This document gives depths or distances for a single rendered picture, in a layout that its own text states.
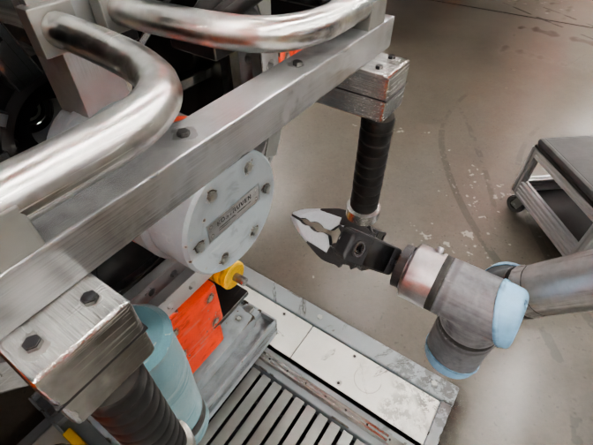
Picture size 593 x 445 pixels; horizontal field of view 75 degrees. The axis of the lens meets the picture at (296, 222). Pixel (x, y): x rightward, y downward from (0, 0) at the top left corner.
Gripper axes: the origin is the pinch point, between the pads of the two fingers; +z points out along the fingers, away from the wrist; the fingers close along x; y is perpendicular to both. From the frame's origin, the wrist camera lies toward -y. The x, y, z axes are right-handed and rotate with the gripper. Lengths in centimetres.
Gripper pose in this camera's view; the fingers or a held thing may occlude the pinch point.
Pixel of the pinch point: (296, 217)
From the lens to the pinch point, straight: 67.3
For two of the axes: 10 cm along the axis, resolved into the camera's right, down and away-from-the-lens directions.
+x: 3.9, -9.2, -1.0
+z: -8.3, -3.9, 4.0
